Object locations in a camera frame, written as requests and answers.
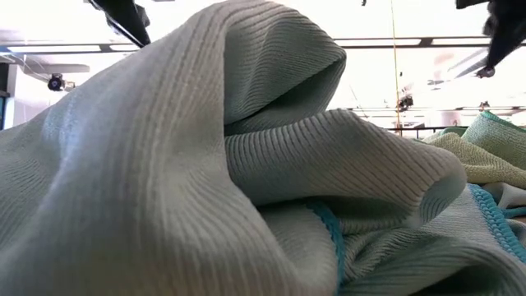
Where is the green microfiber towel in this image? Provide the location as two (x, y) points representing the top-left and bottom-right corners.
(422, 109), (526, 219)

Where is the blue microfiber towel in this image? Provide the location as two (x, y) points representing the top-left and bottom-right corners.
(0, 0), (526, 296)

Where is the black ceiling spotlight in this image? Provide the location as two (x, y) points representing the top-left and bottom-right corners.
(46, 72), (67, 92)
(475, 65), (497, 80)
(396, 95), (415, 112)

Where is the yellow hanging cable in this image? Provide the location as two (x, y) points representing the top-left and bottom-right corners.
(389, 0), (403, 131)

